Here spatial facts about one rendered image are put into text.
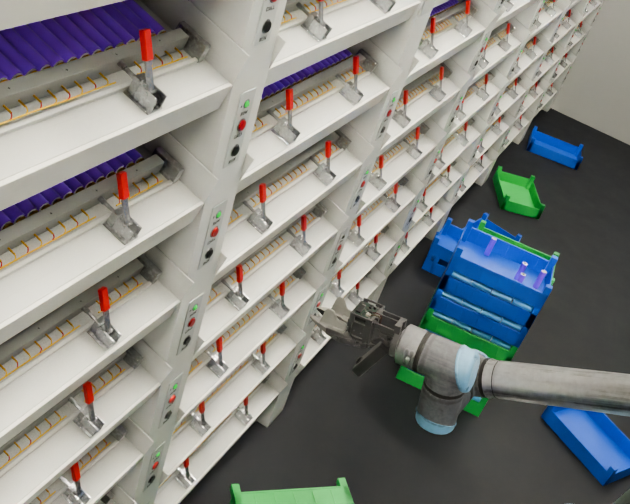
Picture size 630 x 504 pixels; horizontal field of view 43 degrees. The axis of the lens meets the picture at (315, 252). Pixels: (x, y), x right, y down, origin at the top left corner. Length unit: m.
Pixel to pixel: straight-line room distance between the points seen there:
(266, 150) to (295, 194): 0.29
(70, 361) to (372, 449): 1.46
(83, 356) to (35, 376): 0.08
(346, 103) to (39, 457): 0.86
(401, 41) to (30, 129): 1.03
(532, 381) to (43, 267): 1.13
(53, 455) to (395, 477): 1.34
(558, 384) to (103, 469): 0.93
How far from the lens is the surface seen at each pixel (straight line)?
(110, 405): 1.38
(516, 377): 1.81
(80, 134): 0.90
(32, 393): 1.13
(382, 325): 1.73
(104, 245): 1.06
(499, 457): 2.67
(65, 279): 1.01
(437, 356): 1.69
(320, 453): 2.41
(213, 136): 1.14
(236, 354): 1.80
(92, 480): 1.53
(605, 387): 1.75
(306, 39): 1.30
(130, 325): 1.24
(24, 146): 0.86
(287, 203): 1.60
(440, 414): 1.76
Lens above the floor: 1.77
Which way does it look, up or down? 34 degrees down
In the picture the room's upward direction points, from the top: 19 degrees clockwise
